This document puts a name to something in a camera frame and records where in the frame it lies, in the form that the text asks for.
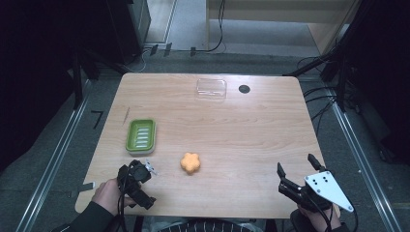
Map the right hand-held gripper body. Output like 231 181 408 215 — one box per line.
278 170 355 214

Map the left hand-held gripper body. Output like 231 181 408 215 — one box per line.
117 159 158 211

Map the person's right hand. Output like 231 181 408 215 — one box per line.
297 203 343 232

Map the person's left hand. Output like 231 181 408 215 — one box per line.
91 178 137 216

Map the green soap dish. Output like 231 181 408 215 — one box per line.
125 118 158 158

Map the orange flower-shaped soap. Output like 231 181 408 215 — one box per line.
179 152 202 176

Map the person's striped clothing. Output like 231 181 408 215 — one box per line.
140 217 269 232

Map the clear plastic container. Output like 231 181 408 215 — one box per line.
195 77 228 101

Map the black metal stand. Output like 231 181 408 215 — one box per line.
282 0 381 112
69 44 130 110

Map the light wooden furniture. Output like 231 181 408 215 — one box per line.
205 0 362 56

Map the dark cabinet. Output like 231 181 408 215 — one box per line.
105 0 153 65

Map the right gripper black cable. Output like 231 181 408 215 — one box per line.
307 191 360 232

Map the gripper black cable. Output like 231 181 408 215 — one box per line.
116 165 133 232
307 191 360 232

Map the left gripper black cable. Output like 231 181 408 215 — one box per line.
116 165 133 232

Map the metal floor rail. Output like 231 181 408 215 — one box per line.
325 86 404 232
15 78 93 232

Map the grey strap with white end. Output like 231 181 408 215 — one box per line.
68 181 97 198

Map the bundle of black floor cables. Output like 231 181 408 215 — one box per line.
295 54 359 136

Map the black hanging cable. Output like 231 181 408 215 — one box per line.
190 0 227 58

